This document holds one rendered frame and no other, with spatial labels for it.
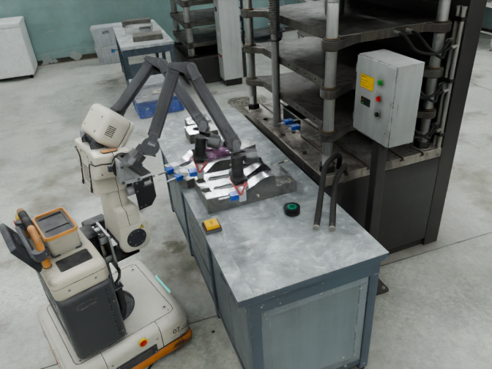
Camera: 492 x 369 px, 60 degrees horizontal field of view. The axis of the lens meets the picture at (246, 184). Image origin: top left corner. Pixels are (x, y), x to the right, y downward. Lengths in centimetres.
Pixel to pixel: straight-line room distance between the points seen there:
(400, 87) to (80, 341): 189
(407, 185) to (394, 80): 100
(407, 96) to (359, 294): 94
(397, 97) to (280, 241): 85
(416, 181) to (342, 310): 118
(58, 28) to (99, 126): 735
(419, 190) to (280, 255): 137
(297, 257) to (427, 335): 112
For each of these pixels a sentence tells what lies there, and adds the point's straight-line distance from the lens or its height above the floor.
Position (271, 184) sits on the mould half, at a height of 88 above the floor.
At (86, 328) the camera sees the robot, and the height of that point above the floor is 49.
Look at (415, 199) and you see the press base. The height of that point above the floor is 44.
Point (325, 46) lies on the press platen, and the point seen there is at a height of 151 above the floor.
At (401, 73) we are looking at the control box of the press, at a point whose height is 144.
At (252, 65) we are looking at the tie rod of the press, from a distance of 339.
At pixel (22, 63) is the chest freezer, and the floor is 28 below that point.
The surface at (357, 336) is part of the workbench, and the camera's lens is 231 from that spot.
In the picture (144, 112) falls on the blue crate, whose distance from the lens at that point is 576.
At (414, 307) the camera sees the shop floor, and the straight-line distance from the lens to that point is 290.
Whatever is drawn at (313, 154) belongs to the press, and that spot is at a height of 79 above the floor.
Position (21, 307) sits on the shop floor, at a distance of 328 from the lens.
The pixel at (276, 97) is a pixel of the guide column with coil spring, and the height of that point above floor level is 101.
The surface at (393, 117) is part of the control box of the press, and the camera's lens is 217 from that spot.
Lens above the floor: 204
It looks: 31 degrees down
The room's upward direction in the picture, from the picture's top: 4 degrees counter-clockwise
